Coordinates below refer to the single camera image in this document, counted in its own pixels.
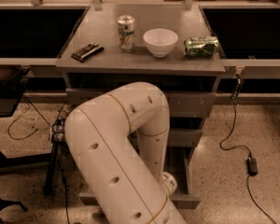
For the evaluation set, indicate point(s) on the grey bottom drawer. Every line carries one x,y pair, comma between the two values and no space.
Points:
177,164

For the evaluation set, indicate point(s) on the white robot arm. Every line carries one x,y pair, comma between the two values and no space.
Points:
118,141

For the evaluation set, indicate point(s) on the grey top drawer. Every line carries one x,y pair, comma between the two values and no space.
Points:
188,96

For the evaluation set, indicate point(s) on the grey drawer cabinet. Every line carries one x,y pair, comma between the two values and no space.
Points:
100,27

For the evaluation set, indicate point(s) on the white bowl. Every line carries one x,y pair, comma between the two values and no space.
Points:
160,42

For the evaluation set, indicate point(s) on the black snack bar packet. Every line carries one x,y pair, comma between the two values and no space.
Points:
84,53

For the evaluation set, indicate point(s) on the upright white soda can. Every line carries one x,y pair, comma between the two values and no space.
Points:
126,27

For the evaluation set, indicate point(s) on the green soda can lying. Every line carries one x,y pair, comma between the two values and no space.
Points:
195,47

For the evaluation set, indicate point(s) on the dark bin at left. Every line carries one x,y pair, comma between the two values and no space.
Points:
13,81

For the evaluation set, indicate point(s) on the black stand with legs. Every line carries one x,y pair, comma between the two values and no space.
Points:
7,164

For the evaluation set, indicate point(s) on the black tripod foot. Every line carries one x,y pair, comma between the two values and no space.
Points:
6,203

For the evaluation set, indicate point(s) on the black power adapter with cable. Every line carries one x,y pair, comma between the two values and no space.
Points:
251,162

